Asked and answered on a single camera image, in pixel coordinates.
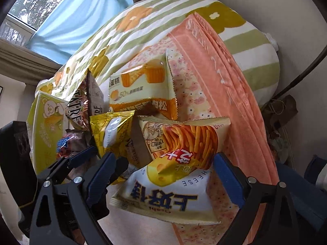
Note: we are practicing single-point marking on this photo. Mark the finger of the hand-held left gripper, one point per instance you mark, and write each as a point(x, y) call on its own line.
point(76, 159)
point(121, 166)

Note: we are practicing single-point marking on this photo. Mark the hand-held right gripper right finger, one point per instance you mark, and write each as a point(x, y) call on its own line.
point(228, 181)

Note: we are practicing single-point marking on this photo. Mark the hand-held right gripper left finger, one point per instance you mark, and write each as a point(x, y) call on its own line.
point(99, 181)

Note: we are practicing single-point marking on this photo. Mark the small blue red packet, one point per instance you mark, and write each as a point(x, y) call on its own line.
point(65, 145)

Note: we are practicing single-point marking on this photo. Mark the gold snack packet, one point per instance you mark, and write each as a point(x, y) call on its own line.
point(112, 132)

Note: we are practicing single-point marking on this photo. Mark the green cardboard box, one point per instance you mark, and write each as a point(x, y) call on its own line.
point(43, 132)

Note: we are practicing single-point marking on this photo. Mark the dark striped snack packet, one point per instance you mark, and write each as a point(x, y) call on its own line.
point(76, 114)

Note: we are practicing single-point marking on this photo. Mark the white cheese snack packet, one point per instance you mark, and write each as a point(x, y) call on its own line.
point(163, 196)

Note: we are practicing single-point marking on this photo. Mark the orange sticks snack packet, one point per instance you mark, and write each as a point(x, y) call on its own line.
point(189, 137)

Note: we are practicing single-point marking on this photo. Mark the yellow cake snack packet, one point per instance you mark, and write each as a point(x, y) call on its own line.
point(143, 91)

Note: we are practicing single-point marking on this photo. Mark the dark blue cloth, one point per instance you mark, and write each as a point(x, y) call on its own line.
point(299, 191)

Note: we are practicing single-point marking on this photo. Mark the brown crumpled bag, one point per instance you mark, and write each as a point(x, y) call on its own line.
point(281, 112)

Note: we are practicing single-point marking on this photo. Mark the large pink packet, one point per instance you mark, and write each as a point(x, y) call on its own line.
point(230, 94)

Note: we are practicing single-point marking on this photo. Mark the brown curtain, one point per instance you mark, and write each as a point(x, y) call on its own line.
point(25, 58)

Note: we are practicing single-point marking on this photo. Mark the light blue cloth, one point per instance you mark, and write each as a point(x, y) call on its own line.
point(76, 17)

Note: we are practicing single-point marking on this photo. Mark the floral striped blanket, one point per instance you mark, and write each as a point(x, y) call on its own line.
point(158, 25)

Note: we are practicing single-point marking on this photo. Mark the window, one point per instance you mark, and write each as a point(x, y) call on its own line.
point(38, 0)

